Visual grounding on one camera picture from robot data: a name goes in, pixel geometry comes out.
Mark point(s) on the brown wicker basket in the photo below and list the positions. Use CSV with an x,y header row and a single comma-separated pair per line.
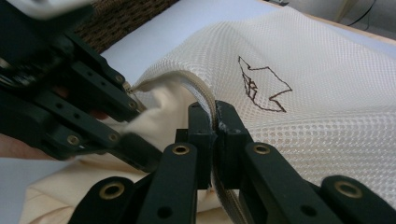
x,y
124,18

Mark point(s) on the black plug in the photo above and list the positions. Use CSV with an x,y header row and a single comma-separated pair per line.
x,y
281,2

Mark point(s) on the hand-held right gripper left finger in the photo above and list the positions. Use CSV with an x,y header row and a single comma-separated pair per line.
x,y
199,124

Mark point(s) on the white mesh laundry bag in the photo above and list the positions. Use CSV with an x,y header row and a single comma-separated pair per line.
x,y
311,77

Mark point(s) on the cream cloth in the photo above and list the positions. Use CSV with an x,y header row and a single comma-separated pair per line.
x,y
162,118

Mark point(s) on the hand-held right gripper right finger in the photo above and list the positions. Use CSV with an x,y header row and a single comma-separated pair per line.
x,y
229,130

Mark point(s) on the light wooden frame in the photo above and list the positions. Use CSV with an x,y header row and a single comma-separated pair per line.
x,y
344,9

